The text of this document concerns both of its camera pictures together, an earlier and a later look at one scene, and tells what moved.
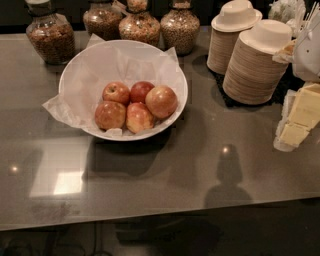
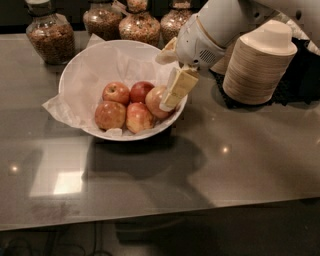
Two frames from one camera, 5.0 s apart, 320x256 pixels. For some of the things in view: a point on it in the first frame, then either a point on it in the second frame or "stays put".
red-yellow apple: (161, 101) stays put
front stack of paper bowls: (251, 75) stays put
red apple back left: (116, 91) stays put
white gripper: (309, 55) to (195, 45)
